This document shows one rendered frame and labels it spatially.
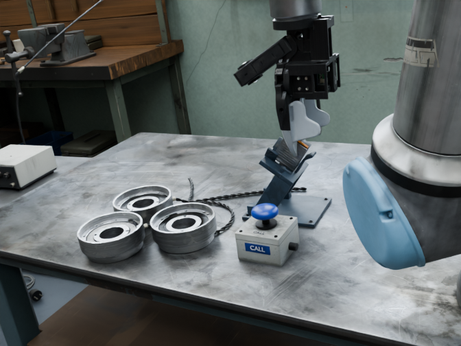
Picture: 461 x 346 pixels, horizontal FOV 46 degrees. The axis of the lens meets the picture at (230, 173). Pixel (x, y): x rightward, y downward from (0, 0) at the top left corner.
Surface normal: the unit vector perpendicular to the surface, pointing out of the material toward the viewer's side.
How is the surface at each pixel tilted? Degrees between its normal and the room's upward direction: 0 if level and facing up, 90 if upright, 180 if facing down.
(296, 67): 90
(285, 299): 0
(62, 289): 0
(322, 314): 0
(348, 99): 90
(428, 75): 97
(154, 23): 90
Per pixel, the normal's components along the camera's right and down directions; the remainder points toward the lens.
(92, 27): -0.48, 0.39
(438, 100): -0.53, 0.56
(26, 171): 0.90, 0.05
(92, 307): -0.13, -0.92
